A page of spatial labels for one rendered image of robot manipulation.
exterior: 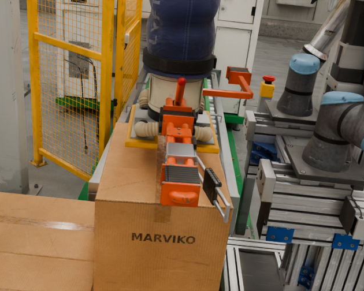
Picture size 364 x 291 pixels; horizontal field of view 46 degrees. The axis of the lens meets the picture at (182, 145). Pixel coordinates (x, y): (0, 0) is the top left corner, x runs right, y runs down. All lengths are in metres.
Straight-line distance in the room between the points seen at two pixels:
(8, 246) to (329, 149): 1.19
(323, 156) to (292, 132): 0.50
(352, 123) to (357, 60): 0.36
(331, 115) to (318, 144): 0.11
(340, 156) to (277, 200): 0.24
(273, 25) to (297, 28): 0.59
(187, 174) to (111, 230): 0.50
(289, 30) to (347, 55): 9.21
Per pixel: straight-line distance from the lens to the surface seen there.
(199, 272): 1.39
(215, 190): 0.82
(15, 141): 2.84
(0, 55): 2.69
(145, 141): 1.29
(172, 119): 1.12
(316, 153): 1.38
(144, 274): 1.39
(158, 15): 1.28
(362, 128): 1.25
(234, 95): 1.46
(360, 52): 1.58
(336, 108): 1.33
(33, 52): 3.17
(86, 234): 1.77
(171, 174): 0.84
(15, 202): 2.00
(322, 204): 1.44
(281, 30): 10.72
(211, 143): 1.32
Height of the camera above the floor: 1.60
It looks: 24 degrees down
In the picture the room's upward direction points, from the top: 6 degrees clockwise
